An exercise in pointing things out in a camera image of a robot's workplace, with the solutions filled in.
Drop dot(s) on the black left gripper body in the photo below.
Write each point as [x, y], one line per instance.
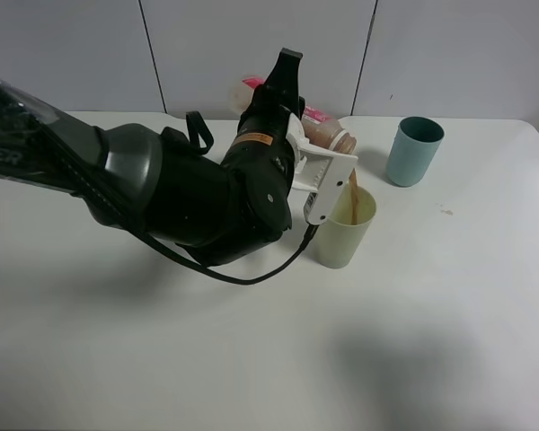
[260, 154]

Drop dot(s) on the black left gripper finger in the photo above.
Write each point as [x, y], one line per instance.
[282, 81]

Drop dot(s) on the clear plastic drink bottle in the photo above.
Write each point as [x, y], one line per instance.
[320, 128]

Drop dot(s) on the pale green plastic cup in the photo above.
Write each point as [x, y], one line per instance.
[337, 240]

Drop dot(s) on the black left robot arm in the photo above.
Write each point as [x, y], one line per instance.
[162, 185]

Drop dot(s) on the teal plastic cup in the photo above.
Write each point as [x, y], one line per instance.
[414, 146]

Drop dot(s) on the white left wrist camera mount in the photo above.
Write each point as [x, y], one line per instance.
[320, 172]

